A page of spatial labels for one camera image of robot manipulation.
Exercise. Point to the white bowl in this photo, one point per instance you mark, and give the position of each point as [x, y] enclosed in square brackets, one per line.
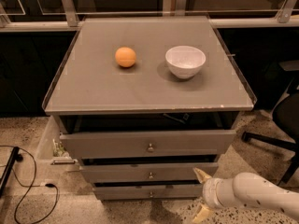
[185, 61]

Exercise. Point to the black bar on floor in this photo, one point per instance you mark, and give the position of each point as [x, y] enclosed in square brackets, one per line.
[8, 168]

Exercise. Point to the clear plastic bin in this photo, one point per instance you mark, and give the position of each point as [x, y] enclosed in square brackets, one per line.
[50, 149]

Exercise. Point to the metal window bracket right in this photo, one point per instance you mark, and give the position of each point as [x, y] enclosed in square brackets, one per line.
[285, 12]

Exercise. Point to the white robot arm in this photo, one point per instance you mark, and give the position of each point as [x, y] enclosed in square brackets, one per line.
[245, 190]

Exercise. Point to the grey drawer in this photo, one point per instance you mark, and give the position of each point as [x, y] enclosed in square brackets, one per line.
[145, 172]
[147, 144]
[184, 191]

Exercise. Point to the grey top drawer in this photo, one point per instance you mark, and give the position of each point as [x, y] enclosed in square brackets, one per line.
[147, 144]

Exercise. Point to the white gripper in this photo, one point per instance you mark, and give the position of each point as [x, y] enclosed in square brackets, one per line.
[209, 192]

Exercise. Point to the metal window bracket left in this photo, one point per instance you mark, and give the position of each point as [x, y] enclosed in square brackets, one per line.
[70, 13]

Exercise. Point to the orange ball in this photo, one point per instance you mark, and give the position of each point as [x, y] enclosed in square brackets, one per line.
[125, 57]

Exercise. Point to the grey drawer cabinet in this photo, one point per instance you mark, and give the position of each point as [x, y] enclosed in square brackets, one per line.
[93, 94]

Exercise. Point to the grey bottom drawer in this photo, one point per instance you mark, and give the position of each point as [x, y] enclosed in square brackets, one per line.
[184, 191]

